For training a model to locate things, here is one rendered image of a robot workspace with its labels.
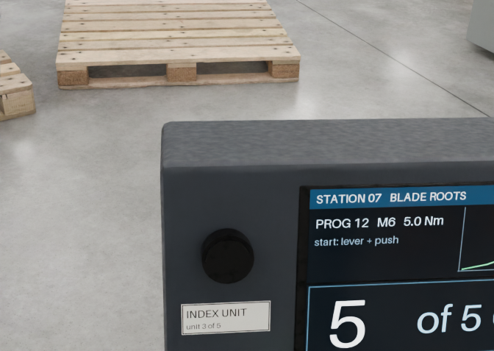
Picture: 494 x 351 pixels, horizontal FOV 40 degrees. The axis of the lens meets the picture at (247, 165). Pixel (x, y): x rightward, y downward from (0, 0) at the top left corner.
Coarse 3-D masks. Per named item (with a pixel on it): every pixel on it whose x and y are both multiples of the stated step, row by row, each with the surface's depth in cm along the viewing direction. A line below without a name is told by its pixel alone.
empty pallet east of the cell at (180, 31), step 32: (96, 0) 406; (128, 0) 408; (160, 0) 411; (192, 0) 413; (224, 0) 416; (256, 0) 418; (64, 32) 361; (96, 32) 360; (128, 32) 362; (160, 32) 364; (192, 32) 366; (224, 32) 368; (256, 32) 370; (64, 64) 326; (96, 64) 328; (128, 64) 331; (192, 64) 337; (288, 64) 346
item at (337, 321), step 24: (312, 288) 38; (336, 288) 39; (360, 288) 39; (384, 288) 39; (312, 312) 39; (336, 312) 39; (360, 312) 39; (384, 312) 39; (312, 336) 39; (336, 336) 39; (360, 336) 40; (384, 336) 40
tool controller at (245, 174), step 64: (192, 128) 44; (256, 128) 44; (320, 128) 44; (384, 128) 44; (448, 128) 44; (192, 192) 36; (256, 192) 37; (320, 192) 37; (384, 192) 37; (448, 192) 38; (192, 256) 37; (256, 256) 38; (320, 256) 38; (384, 256) 38; (448, 256) 39; (192, 320) 38; (256, 320) 39; (448, 320) 40
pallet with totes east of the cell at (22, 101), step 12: (0, 60) 324; (0, 72) 312; (12, 72) 315; (0, 84) 301; (12, 84) 302; (24, 84) 303; (0, 96) 301; (12, 96) 300; (24, 96) 303; (0, 108) 306; (12, 108) 303; (24, 108) 306; (0, 120) 302
